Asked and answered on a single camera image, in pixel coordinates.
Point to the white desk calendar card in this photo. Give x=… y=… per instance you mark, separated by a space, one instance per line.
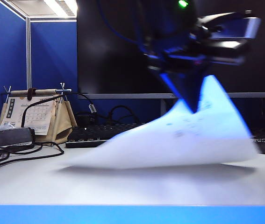
x=22 y=112

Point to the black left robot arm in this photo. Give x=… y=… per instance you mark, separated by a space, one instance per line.
x=169 y=18

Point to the white wrinkled paper sheet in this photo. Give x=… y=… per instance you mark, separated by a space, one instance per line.
x=169 y=144

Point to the ceiling light panel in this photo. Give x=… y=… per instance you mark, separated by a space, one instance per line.
x=61 y=7

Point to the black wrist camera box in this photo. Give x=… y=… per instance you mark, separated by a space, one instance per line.
x=237 y=28

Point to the grey monitor stand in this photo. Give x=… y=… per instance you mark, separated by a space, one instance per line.
x=163 y=105

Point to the blue partition panel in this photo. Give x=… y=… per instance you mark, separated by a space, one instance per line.
x=52 y=53
x=3 y=58

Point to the black keyboard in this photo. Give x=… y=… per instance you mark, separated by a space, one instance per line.
x=88 y=135

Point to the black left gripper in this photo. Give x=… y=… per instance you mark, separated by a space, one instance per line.
x=193 y=58

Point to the large black monitor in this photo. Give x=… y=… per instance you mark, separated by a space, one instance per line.
x=111 y=46

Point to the aluminium partition post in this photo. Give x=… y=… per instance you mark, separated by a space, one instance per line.
x=28 y=53

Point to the black power adapter brick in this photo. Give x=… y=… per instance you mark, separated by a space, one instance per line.
x=6 y=138

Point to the desk calendar on stand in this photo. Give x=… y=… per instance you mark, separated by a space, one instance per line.
x=63 y=123

